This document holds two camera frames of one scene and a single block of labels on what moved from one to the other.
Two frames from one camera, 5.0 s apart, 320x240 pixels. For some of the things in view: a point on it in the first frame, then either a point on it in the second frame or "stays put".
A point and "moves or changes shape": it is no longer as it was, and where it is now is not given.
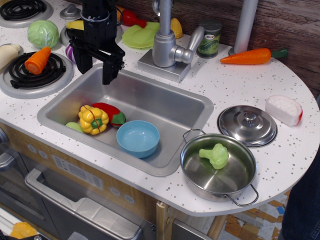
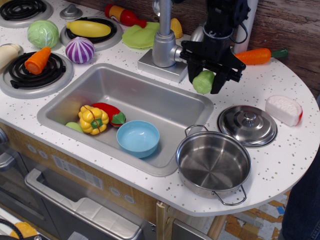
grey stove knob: x=70 y=13 stays put
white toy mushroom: x=8 y=53 stays put
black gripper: x=101 y=19 -> x=216 y=49
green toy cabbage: x=43 y=33 stays put
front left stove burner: x=56 y=77 stays put
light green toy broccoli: x=218 y=156 -> x=203 y=83
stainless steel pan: x=233 y=180 moves or changes shape
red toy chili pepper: x=116 y=117 stays put
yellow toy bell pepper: x=93 y=120 stays put
